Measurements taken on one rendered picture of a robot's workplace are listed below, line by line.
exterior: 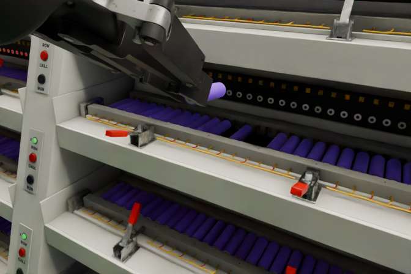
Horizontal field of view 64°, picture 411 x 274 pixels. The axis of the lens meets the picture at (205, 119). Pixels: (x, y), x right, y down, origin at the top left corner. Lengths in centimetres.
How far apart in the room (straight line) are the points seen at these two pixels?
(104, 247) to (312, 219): 37
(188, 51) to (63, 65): 44
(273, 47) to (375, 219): 23
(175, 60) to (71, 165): 53
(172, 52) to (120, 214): 50
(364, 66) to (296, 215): 19
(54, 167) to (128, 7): 53
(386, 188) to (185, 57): 32
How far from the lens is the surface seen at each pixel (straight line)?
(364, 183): 46
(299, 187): 37
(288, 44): 42
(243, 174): 46
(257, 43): 43
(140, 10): 17
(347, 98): 56
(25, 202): 75
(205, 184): 47
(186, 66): 22
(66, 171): 70
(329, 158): 49
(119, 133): 49
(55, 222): 71
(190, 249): 59
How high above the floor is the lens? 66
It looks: 7 degrees down
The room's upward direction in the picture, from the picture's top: 10 degrees clockwise
